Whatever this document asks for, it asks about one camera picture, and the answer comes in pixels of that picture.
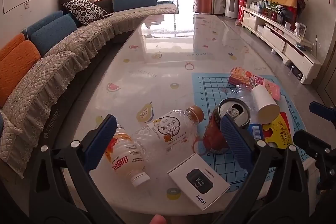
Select potted plant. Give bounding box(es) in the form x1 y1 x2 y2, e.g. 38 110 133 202
266 1 281 20

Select white cylindrical container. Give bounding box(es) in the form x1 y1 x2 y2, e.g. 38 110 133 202
251 85 281 125

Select red gift boxes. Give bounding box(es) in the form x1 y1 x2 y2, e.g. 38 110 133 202
238 0 247 24

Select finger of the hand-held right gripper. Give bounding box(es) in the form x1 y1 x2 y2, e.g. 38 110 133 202
309 101 336 122
293 130 336 190

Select black white circle pillow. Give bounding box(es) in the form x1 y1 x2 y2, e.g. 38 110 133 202
62 0 108 26

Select yellow red paper packet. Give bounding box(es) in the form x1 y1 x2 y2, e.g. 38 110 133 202
264 112 294 149

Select white tv cabinet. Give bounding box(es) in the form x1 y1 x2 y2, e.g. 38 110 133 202
241 6 323 84

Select white device box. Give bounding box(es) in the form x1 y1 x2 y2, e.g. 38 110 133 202
167 153 231 211

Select blue drink can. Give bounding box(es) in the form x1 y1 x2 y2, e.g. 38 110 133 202
248 123 264 141

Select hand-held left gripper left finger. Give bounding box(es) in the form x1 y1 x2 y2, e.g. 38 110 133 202
29 114 126 224

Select orange label plastic bottle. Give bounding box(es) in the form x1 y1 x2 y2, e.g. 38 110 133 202
105 123 151 187

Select red drink can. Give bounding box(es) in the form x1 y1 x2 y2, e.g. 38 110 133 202
203 97 251 156

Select beige quilted sofa cover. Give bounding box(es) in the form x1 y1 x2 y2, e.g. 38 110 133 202
108 2 179 33
0 50 88 179
43 13 132 60

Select curved sofa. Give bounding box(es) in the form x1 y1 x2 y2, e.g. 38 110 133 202
0 0 179 180

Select brown cap clear bottle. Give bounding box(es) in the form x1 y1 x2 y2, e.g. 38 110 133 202
133 105 205 161

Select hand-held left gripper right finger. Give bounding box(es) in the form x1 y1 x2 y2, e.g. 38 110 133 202
213 114 319 224

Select orange sofa cushion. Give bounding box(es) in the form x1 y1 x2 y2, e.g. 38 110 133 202
0 40 42 108
0 34 26 62

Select pink snack box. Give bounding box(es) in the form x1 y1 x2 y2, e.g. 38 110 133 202
228 67 283 101

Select person's left hand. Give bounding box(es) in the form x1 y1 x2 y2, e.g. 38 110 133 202
151 214 167 224

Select blue grid mat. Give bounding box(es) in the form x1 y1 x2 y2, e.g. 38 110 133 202
192 72 308 193

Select crushed clear plastic bottle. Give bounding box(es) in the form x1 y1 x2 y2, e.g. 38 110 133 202
230 84 256 111

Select blue sofa cushion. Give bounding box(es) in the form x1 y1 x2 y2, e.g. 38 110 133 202
113 0 157 12
30 13 80 57
21 10 65 39

